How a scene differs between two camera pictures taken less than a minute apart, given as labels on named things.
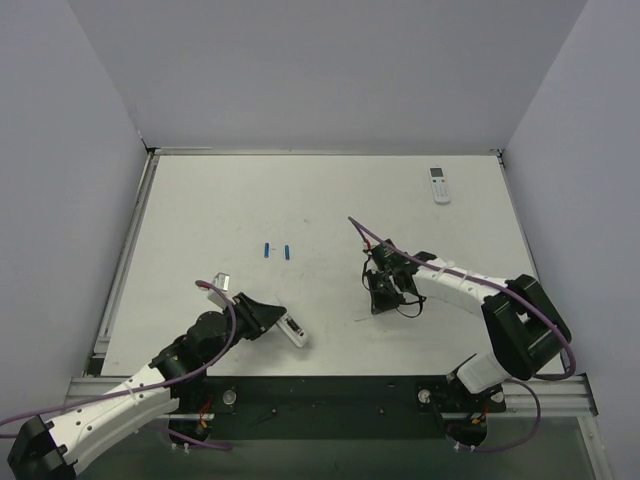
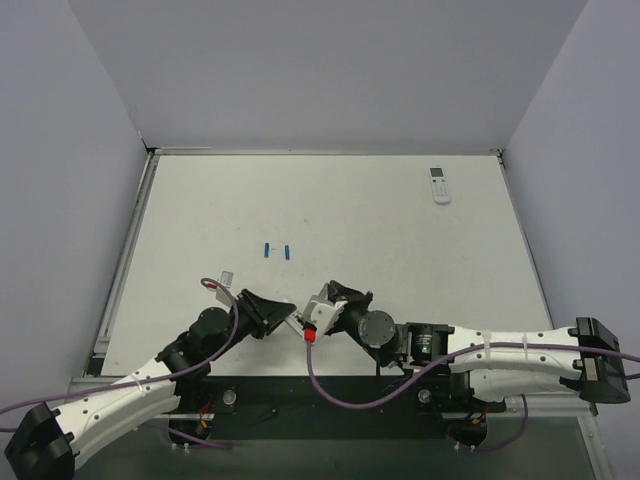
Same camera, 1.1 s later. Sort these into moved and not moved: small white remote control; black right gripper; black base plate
Moved: black right gripper
Not moved: small white remote control; black base plate
